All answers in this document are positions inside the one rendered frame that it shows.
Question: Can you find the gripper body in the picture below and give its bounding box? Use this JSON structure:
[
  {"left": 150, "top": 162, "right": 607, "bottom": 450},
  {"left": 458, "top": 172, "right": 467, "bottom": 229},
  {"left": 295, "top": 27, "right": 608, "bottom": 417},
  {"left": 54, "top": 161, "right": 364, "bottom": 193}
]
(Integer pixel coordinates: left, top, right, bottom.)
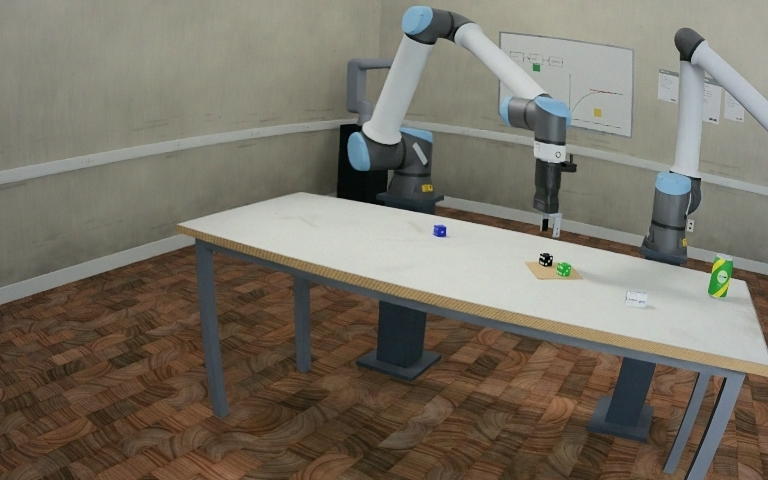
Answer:
[{"left": 532, "top": 160, "right": 564, "bottom": 216}]

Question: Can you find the tan square mat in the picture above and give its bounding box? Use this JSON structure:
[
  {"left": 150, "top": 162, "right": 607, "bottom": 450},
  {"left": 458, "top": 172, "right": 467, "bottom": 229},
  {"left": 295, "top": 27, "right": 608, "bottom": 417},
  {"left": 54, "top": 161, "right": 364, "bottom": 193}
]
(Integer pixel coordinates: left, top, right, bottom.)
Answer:
[{"left": 524, "top": 260, "right": 584, "bottom": 281}]

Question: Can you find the white table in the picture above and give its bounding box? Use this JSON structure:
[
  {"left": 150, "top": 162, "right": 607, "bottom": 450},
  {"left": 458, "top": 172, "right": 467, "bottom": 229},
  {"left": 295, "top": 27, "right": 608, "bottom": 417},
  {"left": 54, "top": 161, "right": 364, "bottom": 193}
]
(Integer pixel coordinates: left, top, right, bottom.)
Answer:
[{"left": 175, "top": 191, "right": 768, "bottom": 480}]

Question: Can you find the whiteboard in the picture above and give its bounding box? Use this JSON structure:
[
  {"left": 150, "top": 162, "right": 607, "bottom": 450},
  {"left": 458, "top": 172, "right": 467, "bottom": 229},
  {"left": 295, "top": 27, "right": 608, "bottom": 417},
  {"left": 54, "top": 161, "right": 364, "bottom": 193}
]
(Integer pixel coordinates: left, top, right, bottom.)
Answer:
[{"left": 497, "top": 31, "right": 635, "bottom": 139}]

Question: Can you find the white paper notice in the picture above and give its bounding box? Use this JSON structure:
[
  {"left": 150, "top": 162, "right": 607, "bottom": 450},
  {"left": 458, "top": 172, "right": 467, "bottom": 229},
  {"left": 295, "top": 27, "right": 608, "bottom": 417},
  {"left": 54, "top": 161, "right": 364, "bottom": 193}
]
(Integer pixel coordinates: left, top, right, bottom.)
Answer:
[
  {"left": 657, "top": 68, "right": 679, "bottom": 104},
  {"left": 701, "top": 80, "right": 723, "bottom": 125},
  {"left": 723, "top": 89, "right": 746, "bottom": 123}
]

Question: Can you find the green and yellow can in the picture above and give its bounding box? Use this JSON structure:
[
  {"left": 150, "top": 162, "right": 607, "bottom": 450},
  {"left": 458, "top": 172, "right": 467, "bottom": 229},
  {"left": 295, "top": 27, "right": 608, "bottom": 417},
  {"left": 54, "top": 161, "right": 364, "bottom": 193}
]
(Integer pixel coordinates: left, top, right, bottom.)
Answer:
[{"left": 707, "top": 253, "right": 734, "bottom": 299}]

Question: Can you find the black cabinet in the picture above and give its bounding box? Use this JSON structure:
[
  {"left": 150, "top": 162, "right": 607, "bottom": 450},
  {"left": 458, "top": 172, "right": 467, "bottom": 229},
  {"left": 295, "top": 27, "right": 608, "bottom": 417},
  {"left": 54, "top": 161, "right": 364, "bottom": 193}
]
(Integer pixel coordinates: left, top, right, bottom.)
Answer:
[{"left": 337, "top": 124, "right": 391, "bottom": 202}]

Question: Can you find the grey jointed stand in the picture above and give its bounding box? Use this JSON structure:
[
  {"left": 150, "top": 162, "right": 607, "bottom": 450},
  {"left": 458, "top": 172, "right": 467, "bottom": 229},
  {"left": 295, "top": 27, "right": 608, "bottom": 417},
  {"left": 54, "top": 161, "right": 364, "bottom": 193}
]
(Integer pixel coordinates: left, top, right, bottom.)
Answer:
[{"left": 346, "top": 58, "right": 394, "bottom": 125}]

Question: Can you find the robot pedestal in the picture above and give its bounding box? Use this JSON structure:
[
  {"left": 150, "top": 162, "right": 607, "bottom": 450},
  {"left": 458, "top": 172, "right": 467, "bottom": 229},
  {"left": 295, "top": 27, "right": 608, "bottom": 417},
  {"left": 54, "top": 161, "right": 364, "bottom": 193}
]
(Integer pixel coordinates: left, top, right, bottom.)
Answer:
[
  {"left": 356, "top": 191, "right": 445, "bottom": 382},
  {"left": 586, "top": 248, "right": 689, "bottom": 444}
]

